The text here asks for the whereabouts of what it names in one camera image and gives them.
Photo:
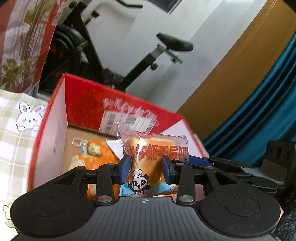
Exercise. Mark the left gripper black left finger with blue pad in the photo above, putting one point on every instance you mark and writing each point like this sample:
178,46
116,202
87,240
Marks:
105,177

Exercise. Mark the packaged layered bread snack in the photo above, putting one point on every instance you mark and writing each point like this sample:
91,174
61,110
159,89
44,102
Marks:
146,150

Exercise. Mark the green checked bunny tablecloth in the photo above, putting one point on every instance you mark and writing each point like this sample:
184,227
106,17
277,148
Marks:
17,144

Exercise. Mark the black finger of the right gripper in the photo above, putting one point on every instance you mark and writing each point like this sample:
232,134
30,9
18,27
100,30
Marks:
216,161
231,170

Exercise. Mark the red floral curtain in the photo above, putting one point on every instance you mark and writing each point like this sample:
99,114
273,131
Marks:
27,29

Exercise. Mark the teal blue curtain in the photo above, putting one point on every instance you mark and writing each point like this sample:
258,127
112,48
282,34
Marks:
267,115

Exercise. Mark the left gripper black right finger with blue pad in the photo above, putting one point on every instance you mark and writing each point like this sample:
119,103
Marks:
185,175

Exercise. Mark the orange floral quilted cloth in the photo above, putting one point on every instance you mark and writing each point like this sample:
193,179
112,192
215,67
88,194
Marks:
96,152

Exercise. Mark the dark framed window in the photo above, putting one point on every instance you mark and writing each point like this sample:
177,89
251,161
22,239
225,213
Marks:
168,6

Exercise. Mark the red strawberry cardboard box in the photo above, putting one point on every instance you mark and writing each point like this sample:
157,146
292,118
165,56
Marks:
82,103

